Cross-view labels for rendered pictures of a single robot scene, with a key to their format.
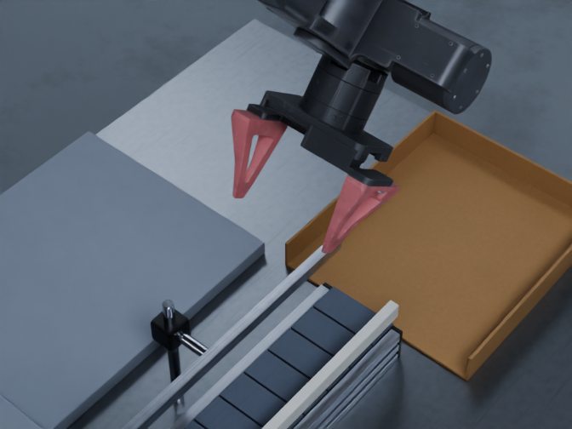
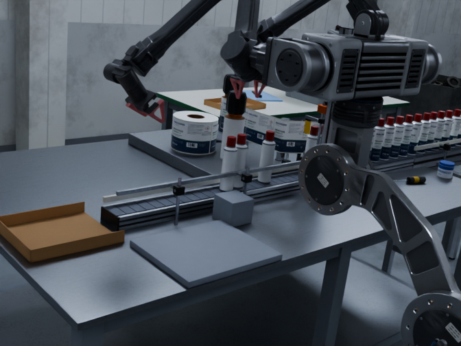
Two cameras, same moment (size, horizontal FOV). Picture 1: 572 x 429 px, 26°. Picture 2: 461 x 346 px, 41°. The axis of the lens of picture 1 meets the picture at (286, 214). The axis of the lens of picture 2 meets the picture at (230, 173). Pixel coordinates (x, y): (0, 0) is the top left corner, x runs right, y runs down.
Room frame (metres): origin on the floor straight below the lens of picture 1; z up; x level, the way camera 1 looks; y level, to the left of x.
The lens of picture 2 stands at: (2.65, 0.53, 1.67)
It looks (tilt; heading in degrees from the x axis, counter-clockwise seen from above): 18 degrees down; 188
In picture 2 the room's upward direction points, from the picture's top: 6 degrees clockwise
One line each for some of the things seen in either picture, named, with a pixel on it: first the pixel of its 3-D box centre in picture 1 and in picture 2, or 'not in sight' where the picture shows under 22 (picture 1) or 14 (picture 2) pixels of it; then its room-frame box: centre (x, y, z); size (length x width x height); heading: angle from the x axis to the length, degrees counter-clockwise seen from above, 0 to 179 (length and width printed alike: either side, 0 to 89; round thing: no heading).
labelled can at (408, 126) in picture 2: not in sight; (405, 136); (-0.38, 0.95, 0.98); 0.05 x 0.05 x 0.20
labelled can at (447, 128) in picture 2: not in sight; (445, 130); (-0.65, 1.18, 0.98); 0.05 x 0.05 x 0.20
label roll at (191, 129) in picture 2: not in sight; (194, 132); (0.01, 0.00, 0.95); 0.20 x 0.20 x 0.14
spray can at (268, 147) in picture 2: not in sight; (267, 156); (0.32, 0.36, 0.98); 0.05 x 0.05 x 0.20
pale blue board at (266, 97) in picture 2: not in sight; (257, 95); (-1.78, 0.07, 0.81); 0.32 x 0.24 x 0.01; 35
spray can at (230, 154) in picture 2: not in sight; (228, 163); (0.49, 0.23, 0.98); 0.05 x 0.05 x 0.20
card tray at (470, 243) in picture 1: (449, 234); (60, 229); (0.99, -0.19, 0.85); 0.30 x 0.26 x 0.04; 140
